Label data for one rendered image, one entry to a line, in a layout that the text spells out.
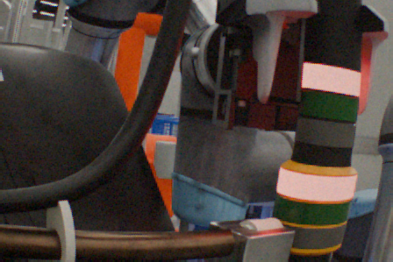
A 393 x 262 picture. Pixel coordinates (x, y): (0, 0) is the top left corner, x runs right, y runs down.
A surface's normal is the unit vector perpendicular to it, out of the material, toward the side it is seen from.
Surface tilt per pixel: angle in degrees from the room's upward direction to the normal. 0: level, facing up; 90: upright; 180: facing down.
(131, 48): 96
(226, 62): 89
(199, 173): 89
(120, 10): 113
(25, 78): 45
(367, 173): 90
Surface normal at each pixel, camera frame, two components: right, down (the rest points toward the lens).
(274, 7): -0.90, -0.08
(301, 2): -0.77, -0.06
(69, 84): 0.60, -0.66
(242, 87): 0.15, 0.06
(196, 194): -0.37, 0.04
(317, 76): -0.61, -0.03
